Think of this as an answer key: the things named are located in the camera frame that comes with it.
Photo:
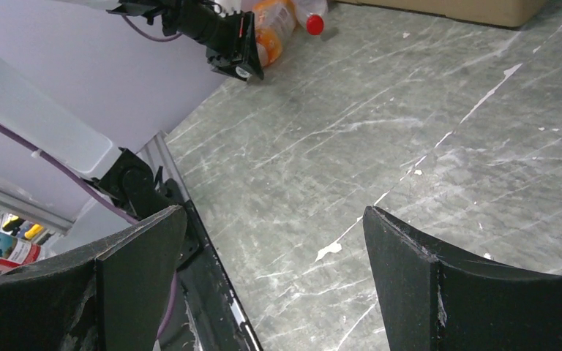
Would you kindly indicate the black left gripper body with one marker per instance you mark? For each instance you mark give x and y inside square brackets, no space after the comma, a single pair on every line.
[206,22]

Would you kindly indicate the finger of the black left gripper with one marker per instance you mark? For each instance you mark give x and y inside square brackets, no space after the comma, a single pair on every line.
[232,50]

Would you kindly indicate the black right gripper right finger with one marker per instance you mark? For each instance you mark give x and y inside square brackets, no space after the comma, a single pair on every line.
[437,296]

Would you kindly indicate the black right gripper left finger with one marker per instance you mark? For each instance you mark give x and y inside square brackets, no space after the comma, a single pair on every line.
[109,294]

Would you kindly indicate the crushed orange bottle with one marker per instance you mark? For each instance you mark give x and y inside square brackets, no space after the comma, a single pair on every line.
[274,25]

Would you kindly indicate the clear bottle red label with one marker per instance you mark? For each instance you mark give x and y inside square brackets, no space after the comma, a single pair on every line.
[311,15]

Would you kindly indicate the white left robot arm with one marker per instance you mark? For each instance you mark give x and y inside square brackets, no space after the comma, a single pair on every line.
[113,175]

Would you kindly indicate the tan plastic toolbox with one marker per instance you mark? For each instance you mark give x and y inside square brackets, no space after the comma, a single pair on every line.
[504,13]

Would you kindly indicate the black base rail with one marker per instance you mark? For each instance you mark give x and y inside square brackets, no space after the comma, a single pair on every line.
[208,314]

